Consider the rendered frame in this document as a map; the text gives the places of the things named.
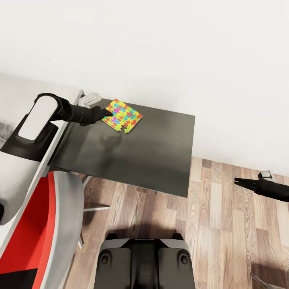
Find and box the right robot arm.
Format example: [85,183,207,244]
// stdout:
[234,170,289,202]

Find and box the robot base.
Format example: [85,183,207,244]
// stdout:
[94,233,195,289]

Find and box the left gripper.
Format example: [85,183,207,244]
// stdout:
[77,106,113,127]

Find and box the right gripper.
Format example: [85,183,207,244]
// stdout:
[234,178,289,202]

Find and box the jigsaw puzzle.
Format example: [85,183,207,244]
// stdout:
[102,98,142,133]

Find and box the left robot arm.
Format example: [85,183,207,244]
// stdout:
[0,92,113,226]

